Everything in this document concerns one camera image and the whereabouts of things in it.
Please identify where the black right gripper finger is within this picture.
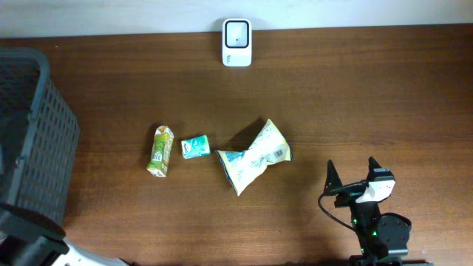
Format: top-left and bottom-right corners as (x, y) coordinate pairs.
(324, 160), (343, 195)
(367, 157), (383, 181)

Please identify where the cream yellow snack bag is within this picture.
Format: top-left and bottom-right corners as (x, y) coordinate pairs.
(216, 119), (293, 197)

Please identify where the teal small drink carton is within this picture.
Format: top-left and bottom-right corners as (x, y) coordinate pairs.
(181, 135), (211, 159)

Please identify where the green orange juice carton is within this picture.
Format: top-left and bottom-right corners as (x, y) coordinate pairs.
(146, 126), (174, 177)

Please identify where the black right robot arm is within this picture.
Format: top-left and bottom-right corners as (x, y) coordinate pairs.
(318, 157), (428, 266)

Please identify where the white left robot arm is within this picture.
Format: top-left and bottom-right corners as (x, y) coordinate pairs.
(1, 203), (132, 266)

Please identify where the white barcode scanner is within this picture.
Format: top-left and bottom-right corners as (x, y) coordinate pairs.
(222, 18), (253, 67)

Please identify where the dark grey plastic basket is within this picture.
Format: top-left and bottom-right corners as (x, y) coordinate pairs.
(1, 48), (80, 225)

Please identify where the black camera cable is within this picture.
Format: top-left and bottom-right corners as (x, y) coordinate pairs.
(318, 183), (358, 233)

